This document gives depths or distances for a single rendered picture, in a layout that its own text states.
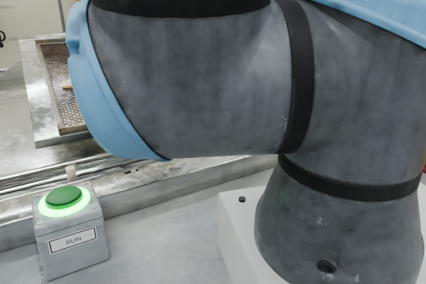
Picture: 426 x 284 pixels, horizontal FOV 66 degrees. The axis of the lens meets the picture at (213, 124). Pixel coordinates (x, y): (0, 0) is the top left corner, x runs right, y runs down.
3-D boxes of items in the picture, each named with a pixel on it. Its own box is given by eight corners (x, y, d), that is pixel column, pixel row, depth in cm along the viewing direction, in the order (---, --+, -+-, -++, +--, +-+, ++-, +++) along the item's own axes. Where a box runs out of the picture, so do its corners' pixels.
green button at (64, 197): (48, 220, 36) (45, 208, 35) (45, 201, 39) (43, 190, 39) (86, 210, 38) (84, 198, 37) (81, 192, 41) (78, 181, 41)
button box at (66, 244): (47, 308, 38) (26, 231, 34) (42, 262, 44) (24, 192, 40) (118, 279, 41) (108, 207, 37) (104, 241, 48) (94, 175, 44)
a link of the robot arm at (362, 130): (466, 182, 24) (539, -24, 18) (283, 193, 22) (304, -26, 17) (374, 120, 35) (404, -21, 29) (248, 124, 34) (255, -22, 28)
